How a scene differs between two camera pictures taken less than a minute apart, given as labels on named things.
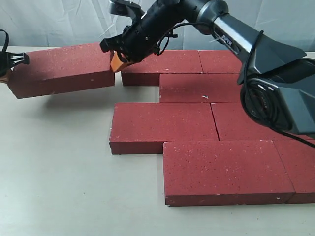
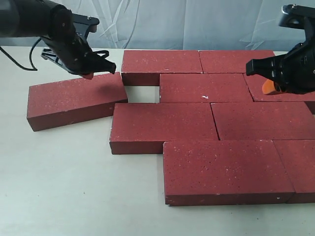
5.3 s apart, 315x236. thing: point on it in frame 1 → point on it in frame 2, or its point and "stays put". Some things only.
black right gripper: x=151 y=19 → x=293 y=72
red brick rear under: x=146 y=72 stays put
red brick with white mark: x=200 y=87 stays put
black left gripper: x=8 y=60 → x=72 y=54
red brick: x=298 y=158 stays put
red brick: x=62 y=70 → x=63 y=103
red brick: x=219 y=61 stays put
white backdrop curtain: x=288 y=24 stays put
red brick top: x=142 y=128 stays put
